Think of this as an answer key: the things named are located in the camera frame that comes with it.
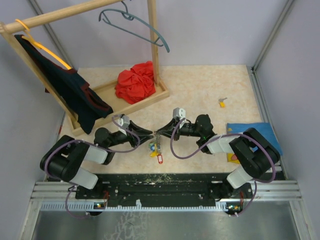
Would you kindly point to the black base frame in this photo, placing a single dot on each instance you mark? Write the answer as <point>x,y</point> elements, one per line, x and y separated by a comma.
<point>164,190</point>

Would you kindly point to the blue folded cloth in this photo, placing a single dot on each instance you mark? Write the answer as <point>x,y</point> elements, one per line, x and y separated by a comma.
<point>264,128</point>

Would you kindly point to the teal clothes hanger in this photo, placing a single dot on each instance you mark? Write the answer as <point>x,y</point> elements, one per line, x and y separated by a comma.
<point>124,20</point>

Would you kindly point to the wooden clothes rack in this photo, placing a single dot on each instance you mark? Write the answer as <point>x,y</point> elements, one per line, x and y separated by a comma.
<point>105,91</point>

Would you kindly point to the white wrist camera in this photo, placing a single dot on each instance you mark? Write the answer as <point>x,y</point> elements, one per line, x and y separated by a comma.
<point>123,122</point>
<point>179,113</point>

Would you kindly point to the yellow key tag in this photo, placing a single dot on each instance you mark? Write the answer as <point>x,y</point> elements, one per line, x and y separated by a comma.
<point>153,154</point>

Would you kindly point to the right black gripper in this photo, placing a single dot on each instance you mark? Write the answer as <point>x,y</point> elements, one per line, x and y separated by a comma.
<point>167,129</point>

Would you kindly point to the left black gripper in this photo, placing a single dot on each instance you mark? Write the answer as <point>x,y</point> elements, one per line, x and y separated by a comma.
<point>132,126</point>

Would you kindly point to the red crumpled cloth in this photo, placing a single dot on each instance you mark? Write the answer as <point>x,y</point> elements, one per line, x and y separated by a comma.
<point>136,84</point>

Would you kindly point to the dark navy garment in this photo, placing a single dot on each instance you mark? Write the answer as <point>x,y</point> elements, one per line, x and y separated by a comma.
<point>72,87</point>

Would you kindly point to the key with yellow tag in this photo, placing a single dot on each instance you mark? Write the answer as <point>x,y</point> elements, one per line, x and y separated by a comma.
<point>221,102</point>

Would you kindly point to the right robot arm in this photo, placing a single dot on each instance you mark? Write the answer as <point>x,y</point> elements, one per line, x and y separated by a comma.
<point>255,153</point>

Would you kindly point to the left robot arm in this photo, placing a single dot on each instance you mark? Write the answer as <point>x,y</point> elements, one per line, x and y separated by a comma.
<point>63,161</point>

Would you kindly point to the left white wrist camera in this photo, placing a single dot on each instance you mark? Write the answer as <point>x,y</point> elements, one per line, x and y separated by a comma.
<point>123,122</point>

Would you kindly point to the yellow clothes hanger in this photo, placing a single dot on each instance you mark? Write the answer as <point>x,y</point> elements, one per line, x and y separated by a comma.
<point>28,37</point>

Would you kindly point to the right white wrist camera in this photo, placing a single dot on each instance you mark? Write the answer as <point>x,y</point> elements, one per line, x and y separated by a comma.
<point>179,113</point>

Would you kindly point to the red key tag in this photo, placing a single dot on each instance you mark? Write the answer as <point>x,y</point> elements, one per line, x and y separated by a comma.
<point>160,158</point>

